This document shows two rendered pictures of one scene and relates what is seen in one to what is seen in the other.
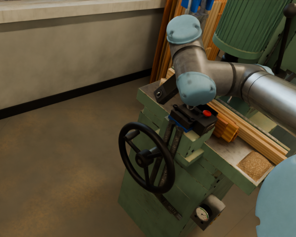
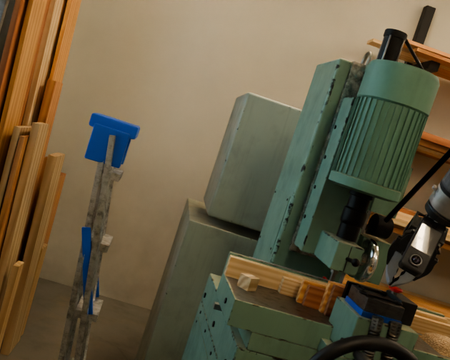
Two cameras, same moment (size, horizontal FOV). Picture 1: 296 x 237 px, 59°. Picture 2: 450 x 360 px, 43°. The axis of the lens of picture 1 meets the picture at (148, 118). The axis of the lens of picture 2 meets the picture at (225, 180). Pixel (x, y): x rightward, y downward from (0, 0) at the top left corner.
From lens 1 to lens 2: 106 cm
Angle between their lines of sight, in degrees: 55
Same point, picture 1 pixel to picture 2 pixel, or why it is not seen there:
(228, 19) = (376, 153)
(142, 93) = (246, 307)
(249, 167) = not seen: outside the picture
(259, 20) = (411, 150)
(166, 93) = (428, 255)
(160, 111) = (295, 325)
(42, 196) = not seen: outside the picture
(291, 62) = (387, 206)
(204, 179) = not seen: outside the picture
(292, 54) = not seen: hidden behind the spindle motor
